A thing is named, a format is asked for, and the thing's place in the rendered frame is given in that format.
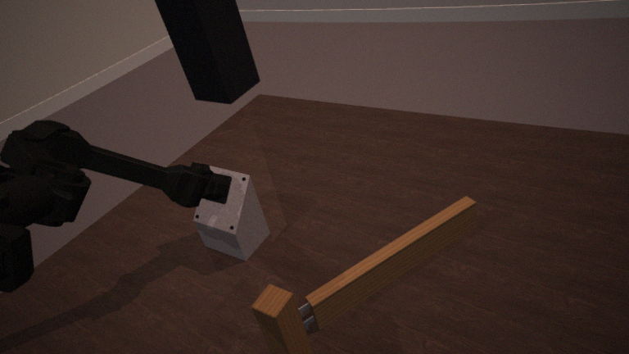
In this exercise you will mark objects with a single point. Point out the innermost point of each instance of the wooden rail with steel hooks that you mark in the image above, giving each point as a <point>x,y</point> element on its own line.
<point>375,272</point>

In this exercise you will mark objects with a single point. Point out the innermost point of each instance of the wooden post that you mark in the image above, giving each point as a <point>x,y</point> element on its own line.
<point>280,322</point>

